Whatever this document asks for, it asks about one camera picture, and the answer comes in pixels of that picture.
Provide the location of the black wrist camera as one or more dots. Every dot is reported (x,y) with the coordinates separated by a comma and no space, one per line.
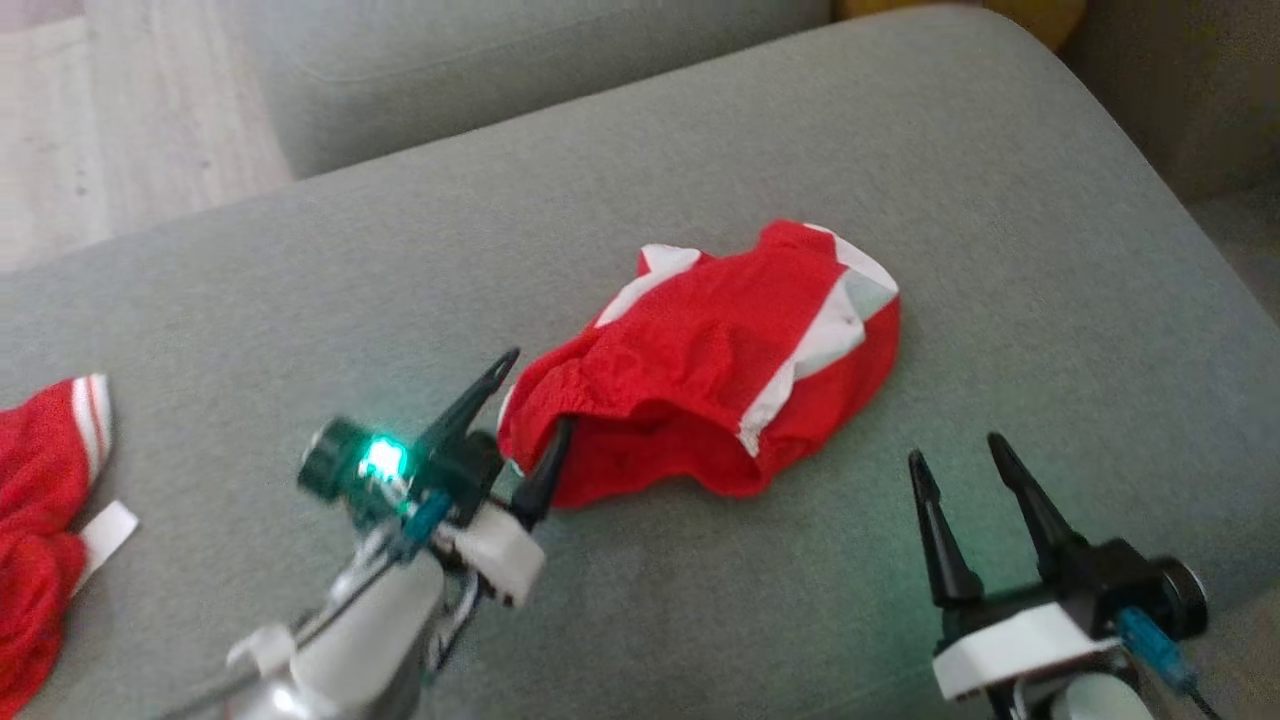
(340,465)
(1180,595)

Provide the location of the wide grey sofa seat cushion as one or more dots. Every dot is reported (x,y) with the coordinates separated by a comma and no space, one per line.
(900,150)

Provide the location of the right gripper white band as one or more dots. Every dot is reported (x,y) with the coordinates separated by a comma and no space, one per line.
(1010,645)

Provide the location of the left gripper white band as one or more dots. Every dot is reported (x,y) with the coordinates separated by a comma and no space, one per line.
(490,550)

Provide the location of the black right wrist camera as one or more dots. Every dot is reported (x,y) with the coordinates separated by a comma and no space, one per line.
(1180,595)

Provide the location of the red and white jersey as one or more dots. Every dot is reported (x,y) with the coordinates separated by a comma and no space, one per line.
(35,480)

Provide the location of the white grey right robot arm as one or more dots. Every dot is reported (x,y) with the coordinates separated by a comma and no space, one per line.
(1095,702)

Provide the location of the red shorts with white trim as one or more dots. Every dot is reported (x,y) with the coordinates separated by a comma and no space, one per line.
(700,370)

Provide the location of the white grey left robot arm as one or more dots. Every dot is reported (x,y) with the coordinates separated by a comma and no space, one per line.
(350,640)

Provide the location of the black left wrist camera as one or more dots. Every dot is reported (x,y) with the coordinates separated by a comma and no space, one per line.
(340,465)

